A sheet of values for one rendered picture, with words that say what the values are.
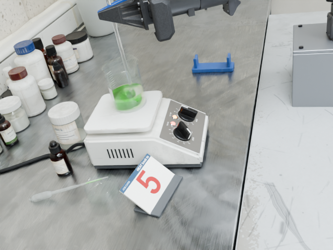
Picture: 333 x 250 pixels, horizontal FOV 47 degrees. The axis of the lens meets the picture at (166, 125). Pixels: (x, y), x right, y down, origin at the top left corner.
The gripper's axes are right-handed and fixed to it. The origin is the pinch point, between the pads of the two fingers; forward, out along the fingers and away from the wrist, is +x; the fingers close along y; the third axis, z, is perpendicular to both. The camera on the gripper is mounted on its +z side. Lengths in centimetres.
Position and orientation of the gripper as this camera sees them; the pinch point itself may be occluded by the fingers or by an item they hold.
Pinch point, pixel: (119, 10)
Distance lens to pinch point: 62.6
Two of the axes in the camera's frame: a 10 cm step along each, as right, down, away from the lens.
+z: -1.8, -8.1, -5.6
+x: -9.7, 2.5, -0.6
